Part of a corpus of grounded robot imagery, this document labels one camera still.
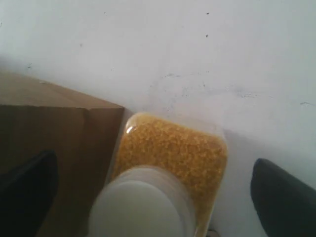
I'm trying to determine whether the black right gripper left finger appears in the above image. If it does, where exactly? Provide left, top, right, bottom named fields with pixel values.
left=0, top=151, right=59, bottom=237

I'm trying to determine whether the brown paper bag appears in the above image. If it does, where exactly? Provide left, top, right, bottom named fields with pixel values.
left=0, top=72, right=124, bottom=237

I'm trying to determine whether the yellow grain bottle white cap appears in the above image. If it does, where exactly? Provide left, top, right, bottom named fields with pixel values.
left=88, top=113, right=228, bottom=237

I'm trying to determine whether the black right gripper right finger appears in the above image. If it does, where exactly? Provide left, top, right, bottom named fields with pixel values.
left=250, top=158, right=316, bottom=237

